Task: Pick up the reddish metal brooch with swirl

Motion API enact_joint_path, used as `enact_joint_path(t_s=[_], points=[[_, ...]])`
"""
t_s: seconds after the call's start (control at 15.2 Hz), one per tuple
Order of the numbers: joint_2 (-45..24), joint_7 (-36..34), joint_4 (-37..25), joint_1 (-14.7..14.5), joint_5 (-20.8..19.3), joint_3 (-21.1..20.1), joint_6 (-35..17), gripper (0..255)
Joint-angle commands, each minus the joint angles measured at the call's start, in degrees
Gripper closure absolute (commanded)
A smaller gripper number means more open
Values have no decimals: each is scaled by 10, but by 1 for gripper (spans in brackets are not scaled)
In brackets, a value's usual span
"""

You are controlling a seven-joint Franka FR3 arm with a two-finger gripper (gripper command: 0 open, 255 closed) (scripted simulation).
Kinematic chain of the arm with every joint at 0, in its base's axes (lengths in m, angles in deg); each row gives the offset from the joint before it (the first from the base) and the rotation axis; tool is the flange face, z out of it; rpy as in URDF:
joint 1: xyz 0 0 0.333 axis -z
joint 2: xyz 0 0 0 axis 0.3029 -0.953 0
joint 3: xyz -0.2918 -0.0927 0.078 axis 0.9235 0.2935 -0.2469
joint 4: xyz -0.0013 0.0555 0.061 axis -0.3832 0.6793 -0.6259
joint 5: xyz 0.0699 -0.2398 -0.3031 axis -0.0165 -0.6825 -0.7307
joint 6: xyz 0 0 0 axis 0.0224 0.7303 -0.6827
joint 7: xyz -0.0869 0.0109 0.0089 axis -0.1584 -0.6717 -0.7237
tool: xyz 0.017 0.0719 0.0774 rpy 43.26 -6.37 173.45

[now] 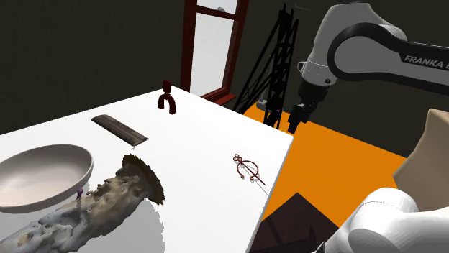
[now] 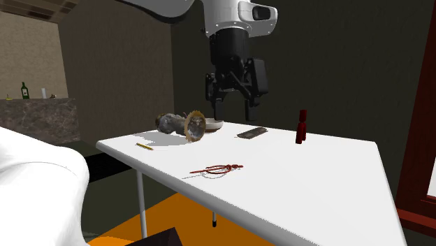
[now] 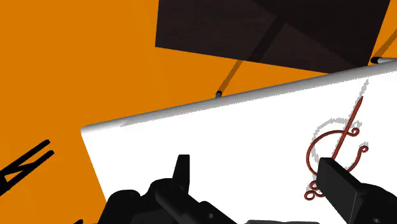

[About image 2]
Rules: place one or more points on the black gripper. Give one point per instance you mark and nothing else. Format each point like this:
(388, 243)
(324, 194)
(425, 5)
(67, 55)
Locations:
(229, 47)

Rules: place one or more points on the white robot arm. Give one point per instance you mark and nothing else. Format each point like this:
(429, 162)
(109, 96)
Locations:
(223, 13)

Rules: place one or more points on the white and brown bowl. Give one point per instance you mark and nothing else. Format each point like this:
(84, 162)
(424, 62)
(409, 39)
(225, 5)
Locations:
(214, 126)

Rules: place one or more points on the dark grey remote control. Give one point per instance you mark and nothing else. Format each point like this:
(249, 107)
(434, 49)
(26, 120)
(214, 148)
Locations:
(252, 132)

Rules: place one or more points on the grey vase with golden rim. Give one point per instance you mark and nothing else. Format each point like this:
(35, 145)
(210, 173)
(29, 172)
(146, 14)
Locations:
(175, 124)

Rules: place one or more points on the red drawing compass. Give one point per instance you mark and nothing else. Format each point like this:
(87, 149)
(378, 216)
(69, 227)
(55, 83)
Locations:
(218, 168)

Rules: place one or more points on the yellow pencil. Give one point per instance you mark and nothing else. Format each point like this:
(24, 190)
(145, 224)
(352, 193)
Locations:
(144, 146)

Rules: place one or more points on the white table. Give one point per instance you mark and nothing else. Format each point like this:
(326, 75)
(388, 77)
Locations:
(306, 190)

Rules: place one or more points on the orange rug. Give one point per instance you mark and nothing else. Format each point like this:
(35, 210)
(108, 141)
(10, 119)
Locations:
(184, 218)

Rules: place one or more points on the marble counter with bottles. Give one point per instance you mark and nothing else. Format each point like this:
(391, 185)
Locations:
(37, 117)

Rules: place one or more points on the red-brown window frame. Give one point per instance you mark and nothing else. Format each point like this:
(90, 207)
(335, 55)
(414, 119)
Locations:
(414, 153)

